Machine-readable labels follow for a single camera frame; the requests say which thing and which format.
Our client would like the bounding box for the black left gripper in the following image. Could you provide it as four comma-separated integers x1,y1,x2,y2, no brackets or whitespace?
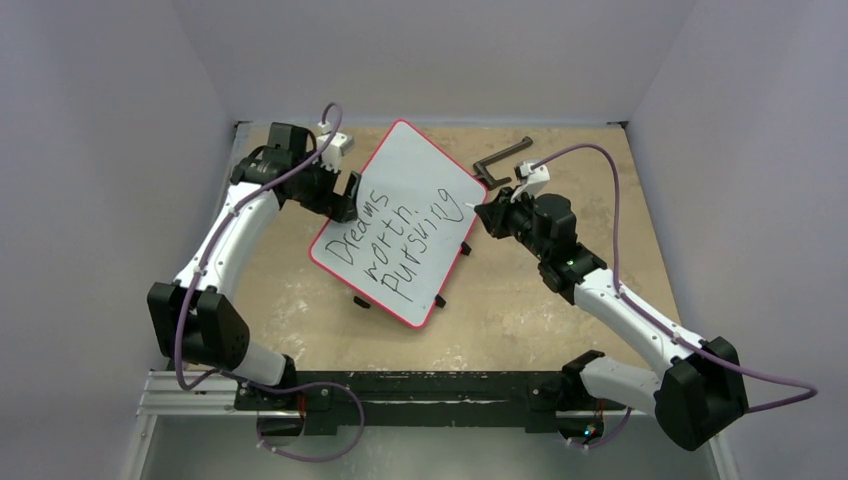
291,152,360,223

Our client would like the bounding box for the pink framed whiteboard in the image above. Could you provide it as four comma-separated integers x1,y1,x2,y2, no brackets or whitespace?
309,120,487,328

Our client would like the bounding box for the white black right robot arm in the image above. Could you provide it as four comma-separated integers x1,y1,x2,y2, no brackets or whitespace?
473,187,749,451

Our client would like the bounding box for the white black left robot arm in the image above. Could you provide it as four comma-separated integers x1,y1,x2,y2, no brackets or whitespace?
147,120,361,409

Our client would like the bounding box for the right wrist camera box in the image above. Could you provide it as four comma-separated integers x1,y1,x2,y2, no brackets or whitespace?
510,160,550,203

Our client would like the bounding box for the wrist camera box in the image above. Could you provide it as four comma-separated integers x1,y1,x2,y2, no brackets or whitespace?
315,121,355,173
510,160,550,203

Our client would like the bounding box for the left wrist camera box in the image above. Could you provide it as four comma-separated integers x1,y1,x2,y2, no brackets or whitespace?
315,121,355,173

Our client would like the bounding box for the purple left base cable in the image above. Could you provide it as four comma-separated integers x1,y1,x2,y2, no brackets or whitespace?
256,380,366,464

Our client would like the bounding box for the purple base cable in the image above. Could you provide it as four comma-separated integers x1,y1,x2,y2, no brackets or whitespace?
564,405,634,452
256,380,366,464

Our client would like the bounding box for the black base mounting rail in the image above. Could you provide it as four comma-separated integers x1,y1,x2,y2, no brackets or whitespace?
234,364,624,443

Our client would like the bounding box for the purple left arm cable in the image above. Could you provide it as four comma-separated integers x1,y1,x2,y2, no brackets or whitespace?
173,101,344,393

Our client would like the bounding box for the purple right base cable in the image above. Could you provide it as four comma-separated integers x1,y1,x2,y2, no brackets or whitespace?
564,405,634,452

